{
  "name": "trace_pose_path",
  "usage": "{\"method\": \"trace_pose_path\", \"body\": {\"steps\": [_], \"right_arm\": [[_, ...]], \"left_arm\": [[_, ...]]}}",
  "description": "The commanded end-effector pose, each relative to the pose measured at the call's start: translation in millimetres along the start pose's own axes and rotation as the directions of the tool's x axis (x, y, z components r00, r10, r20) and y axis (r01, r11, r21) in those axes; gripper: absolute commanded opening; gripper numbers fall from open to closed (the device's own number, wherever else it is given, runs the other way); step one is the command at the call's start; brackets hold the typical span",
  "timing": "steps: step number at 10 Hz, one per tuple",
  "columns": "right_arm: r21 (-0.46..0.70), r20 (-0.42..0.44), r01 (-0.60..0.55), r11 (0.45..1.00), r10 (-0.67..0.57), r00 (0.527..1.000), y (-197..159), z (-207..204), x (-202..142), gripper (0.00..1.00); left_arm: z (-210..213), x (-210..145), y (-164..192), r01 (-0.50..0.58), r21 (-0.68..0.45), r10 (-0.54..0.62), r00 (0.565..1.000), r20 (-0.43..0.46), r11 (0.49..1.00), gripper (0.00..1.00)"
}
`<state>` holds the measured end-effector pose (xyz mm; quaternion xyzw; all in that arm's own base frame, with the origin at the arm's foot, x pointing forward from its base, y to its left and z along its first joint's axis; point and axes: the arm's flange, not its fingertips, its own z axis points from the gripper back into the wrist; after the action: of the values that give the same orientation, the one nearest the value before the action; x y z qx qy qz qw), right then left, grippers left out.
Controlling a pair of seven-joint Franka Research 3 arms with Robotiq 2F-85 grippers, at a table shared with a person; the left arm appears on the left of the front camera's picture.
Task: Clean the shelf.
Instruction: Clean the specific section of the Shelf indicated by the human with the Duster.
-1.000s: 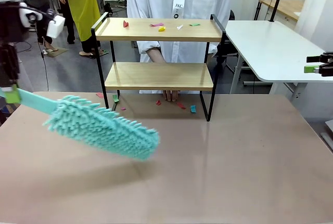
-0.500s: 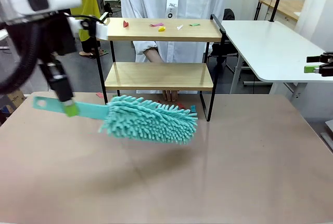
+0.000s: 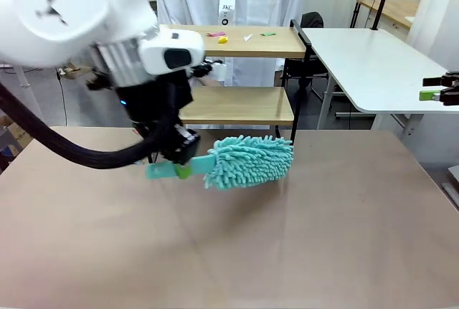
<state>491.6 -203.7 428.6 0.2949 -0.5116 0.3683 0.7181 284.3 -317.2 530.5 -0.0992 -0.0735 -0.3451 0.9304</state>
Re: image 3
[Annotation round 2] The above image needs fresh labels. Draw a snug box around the tan floor mat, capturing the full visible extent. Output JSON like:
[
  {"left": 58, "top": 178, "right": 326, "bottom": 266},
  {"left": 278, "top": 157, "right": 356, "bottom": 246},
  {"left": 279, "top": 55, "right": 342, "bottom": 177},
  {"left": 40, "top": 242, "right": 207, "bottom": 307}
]
[{"left": 57, "top": 64, "right": 93, "bottom": 80}]

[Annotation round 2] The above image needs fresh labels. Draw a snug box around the black office chair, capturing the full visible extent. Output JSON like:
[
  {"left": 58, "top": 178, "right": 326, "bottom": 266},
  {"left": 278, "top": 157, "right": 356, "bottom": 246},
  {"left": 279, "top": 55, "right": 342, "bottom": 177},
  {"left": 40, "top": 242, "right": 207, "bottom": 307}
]
[{"left": 283, "top": 11, "right": 336, "bottom": 102}]

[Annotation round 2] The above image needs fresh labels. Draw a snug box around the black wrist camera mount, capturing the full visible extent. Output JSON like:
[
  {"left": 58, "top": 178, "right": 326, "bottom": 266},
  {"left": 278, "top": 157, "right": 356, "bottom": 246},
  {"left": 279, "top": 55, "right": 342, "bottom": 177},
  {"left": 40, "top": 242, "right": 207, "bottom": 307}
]
[{"left": 189, "top": 58, "right": 223, "bottom": 77}]

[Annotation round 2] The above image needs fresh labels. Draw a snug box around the wooden background table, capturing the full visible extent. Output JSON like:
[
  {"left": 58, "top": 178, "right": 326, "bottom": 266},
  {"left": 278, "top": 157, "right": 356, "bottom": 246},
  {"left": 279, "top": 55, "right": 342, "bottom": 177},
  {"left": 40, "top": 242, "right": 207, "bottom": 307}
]
[{"left": 356, "top": 0, "right": 420, "bottom": 30}]

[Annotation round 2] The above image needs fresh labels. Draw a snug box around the white desk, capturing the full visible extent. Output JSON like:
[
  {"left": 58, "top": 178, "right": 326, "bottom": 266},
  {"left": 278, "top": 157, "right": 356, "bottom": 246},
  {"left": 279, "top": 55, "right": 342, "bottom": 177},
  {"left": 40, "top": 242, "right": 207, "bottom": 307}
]
[{"left": 0, "top": 60, "right": 33, "bottom": 90}]

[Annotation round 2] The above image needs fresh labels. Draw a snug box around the grey metal base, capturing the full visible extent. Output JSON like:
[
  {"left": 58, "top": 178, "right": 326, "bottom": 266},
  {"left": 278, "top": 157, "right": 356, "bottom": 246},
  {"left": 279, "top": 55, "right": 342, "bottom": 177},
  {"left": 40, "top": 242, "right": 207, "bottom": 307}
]
[{"left": 440, "top": 165, "right": 459, "bottom": 213}]

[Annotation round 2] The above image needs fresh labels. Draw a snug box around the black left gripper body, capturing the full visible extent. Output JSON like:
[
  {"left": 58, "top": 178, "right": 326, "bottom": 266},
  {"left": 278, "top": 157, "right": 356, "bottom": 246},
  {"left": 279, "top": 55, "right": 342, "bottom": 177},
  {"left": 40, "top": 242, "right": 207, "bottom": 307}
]
[{"left": 116, "top": 70, "right": 197, "bottom": 134}]

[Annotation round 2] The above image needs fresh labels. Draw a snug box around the cardboard box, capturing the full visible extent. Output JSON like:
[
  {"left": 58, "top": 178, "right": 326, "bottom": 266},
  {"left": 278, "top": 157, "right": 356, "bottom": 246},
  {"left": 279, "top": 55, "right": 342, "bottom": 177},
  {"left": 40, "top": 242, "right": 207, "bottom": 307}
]
[{"left": 0, "top": 115, "right": 35, "bottom": 146}]

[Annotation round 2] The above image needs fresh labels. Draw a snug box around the teal chenille duster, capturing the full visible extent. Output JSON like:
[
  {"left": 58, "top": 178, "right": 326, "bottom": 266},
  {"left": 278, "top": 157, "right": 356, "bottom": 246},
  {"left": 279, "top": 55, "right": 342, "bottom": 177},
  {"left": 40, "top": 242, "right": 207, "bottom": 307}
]
[{"left": 145, "top": 135, "right": 295, "bottom": 191}]

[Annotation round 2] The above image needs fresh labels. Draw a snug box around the white side table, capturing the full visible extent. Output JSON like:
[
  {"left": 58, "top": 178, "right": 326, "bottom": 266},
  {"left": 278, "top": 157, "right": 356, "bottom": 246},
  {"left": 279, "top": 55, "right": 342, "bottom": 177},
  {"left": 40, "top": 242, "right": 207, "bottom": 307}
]
[{"left": 300, "top": 27, "right": 459, "bottom": 141}]

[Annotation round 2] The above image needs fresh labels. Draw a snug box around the thin black floor cable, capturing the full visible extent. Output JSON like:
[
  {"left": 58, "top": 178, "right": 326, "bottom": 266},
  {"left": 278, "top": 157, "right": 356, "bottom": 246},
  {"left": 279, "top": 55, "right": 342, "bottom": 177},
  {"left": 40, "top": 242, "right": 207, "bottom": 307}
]
[{"left": 55, "top": 68, "right": 69, "bottom": 127}]

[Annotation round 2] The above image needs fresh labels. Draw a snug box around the two-tier wooden shelf black frame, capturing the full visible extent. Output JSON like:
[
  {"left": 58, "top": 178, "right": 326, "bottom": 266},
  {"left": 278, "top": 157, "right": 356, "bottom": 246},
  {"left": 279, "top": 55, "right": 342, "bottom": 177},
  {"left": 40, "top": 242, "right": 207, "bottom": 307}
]
[{"left": 157, "top": 18, "right": 313, "bottom": 145}]

